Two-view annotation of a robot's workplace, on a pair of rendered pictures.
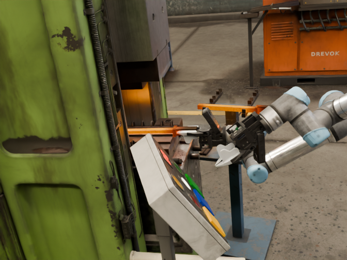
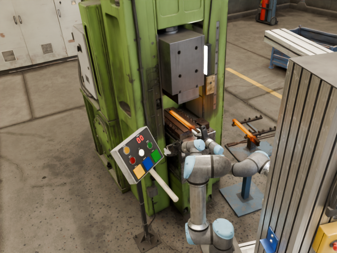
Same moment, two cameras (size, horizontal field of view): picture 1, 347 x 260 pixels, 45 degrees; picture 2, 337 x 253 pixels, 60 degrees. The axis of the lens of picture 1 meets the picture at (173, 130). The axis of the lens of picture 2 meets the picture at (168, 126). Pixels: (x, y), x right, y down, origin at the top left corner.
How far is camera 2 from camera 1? 150 cm
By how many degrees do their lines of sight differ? 41
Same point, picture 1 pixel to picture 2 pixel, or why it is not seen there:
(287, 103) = (190, 144)
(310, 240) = not seen: hidden behind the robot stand
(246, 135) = (172, 148)
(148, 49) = (171, 90)
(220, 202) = (259, 176)
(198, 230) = (125, 169)
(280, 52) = not seen: outside the picture
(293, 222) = not seen: hidden behind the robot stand
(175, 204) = (117, 156)
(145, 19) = (170, 77)
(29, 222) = (126, 134)
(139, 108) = (198, 107)
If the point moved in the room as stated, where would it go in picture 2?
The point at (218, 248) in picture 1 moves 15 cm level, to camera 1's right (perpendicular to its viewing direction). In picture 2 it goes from (132, 180) to (146, 191)
